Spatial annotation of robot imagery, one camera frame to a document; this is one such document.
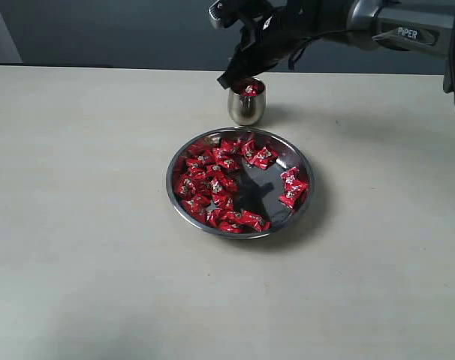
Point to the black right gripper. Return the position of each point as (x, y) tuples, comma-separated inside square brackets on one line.
[(272, 33)]

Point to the round stainless steel plate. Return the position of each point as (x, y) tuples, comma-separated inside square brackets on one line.
[(259, 189)]

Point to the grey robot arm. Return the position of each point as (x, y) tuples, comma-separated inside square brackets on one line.
[(395, 25)]

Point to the stainless steel cup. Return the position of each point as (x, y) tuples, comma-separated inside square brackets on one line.
[(246, 111)]

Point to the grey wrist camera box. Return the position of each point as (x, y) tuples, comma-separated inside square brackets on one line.
[(224, 13)]

